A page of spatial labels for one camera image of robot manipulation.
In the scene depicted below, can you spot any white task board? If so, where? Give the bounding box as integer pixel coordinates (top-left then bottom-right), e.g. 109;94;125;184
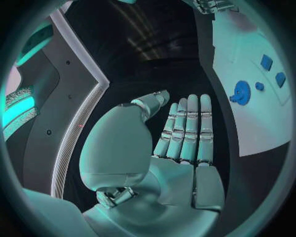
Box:
211;11;295;158

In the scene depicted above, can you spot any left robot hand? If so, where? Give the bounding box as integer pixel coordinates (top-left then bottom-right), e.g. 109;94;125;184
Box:
79;89;226;237

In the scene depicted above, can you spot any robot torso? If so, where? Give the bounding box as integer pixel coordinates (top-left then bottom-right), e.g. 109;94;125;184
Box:
3;14;111;199

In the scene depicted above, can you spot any blue gear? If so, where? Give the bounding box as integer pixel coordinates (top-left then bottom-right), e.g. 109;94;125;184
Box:
228;80;253;106

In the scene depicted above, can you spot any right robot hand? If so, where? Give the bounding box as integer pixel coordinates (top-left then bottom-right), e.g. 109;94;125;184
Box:
192;0;240;15

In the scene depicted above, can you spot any blue block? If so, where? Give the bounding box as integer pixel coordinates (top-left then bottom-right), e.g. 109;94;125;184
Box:
274;72;287;88
260;54;274;71

